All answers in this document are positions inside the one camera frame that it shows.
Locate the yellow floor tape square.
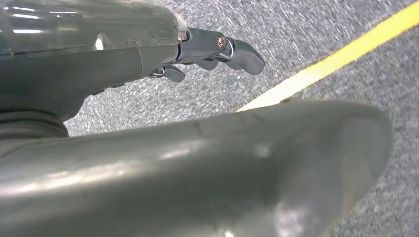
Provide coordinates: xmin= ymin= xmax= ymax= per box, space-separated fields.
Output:
xmin=236 ymin=1 xmax=419 ymax=113

